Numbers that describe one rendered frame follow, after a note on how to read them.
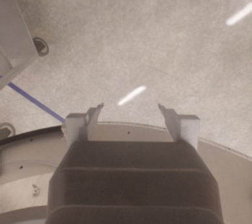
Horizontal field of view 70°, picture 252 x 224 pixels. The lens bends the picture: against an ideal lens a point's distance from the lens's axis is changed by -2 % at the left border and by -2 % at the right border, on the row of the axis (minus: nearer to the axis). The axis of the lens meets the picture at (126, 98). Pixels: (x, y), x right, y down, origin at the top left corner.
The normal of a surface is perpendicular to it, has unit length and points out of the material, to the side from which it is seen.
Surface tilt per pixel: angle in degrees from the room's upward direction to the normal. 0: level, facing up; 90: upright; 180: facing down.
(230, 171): 90
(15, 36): 0
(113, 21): 0
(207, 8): 0
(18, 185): 90
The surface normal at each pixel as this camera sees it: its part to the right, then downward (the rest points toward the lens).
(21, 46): -0.13, 0.61
